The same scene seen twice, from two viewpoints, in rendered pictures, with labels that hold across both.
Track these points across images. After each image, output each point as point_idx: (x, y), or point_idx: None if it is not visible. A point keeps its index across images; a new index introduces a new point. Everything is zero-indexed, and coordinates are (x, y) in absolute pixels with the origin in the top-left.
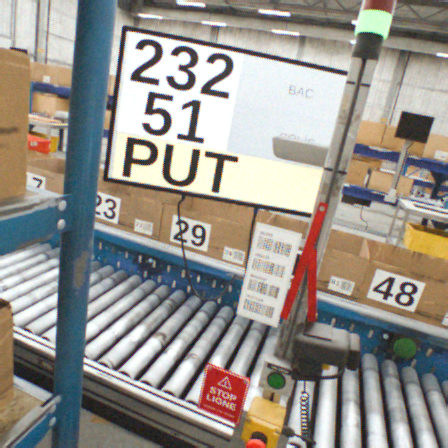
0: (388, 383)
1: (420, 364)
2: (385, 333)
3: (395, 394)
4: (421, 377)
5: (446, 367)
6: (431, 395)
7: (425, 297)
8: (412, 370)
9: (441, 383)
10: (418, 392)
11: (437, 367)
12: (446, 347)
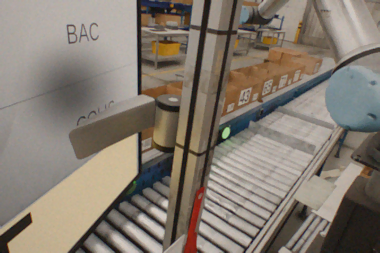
0: (141, 221)
1: (136, 186)
2: None
3: (154, 225)
4: (143, 195)
5: (149, 176)
6: (162, 203)
7: None
8: (138, 196)
9: (149, 186)
10: (158, 209)
11: (145, 180)
12: (149, 166)
